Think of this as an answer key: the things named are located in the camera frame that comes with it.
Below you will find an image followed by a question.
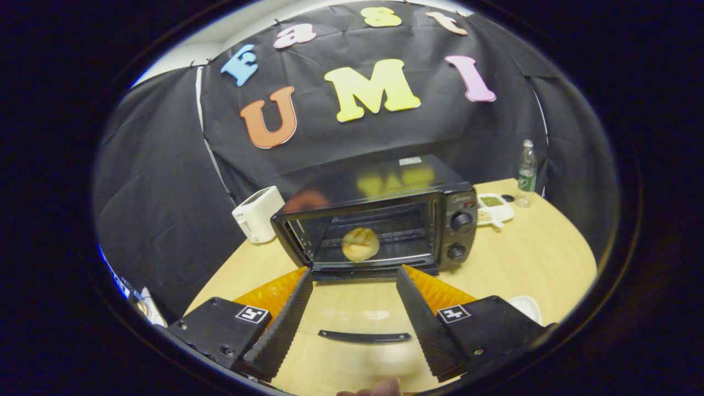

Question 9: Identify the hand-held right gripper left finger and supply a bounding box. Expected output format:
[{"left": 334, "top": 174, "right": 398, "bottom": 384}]
[{"left": 168, "top": 267, "right": 314, "bottom": 381}]

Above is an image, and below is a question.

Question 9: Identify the white and blue board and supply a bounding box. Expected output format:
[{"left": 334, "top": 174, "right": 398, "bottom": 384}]
[{"left": 99, "top": 246, "right": 169, "bottom": 329}]

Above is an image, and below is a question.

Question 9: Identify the white plate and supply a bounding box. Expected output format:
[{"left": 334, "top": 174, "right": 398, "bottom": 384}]
[{"left": 507, "top": 295, "right": 544, "bottom": 326}]

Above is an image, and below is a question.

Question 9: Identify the clear plastic bottle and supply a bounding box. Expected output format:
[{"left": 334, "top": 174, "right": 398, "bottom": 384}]
[{"left": 516, "top": 139, "right": 538, "bottom": 208}]

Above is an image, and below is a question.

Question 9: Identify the black electric oven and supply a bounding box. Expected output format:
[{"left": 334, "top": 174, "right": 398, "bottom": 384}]
[{"left": 270, "top": 155, "right": 479, "bottom": 380}]

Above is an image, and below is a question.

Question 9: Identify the white toaster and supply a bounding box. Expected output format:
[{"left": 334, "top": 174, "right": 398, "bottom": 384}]
[{"left": 232, "top": 185, "right": 286, "bottom": 245}]

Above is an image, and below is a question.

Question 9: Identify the white divided snack tray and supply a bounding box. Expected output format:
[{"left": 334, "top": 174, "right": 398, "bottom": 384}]
[{"left": 476, "top": 192, "right": 516, "bottom": 228}]

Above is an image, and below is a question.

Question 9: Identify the round bread bun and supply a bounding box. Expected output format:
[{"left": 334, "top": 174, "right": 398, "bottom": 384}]
[{"left": 342, "top": 227, "right": 381, "bottom": 262}]

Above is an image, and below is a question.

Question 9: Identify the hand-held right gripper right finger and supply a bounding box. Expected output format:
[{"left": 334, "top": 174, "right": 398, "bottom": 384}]
[{"left": 395, "top": 265, "right": 556, "bottom": 383}]

